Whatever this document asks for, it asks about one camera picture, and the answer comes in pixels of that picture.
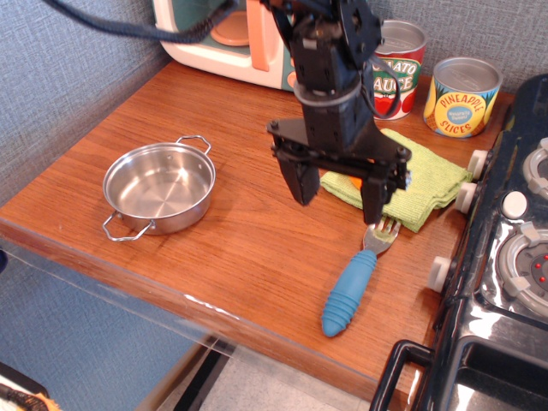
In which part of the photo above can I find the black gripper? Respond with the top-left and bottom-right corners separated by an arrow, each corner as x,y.
265,40 -> 413,226

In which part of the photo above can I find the blue handled metal fork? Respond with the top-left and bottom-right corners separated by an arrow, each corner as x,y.
321,216 -> 402,337

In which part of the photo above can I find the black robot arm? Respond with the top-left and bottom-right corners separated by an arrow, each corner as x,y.
263,1 -> 411,224

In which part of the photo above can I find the green folded cloth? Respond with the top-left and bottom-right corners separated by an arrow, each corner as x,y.
319,128 -> 474,234

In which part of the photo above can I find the orange toy half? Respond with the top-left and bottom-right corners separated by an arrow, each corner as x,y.
349,176 -> 363,190

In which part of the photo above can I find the pineapple slices can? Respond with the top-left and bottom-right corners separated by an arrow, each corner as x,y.
423,57 -> 503,139

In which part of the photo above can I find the tomato sauce can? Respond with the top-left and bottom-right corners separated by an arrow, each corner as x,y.
372,20 -> 427,120

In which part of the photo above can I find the toy microwave oven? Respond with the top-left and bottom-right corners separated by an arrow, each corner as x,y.
162,1 -> 296,91

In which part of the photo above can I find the stainless steel pot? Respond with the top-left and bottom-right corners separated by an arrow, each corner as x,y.
102,134 -> 217,242

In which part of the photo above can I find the black toy stove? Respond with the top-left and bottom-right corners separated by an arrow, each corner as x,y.
371,74 -> 547,410

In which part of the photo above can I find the black cable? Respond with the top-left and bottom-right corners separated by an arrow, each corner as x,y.
42,0 -> 241,45

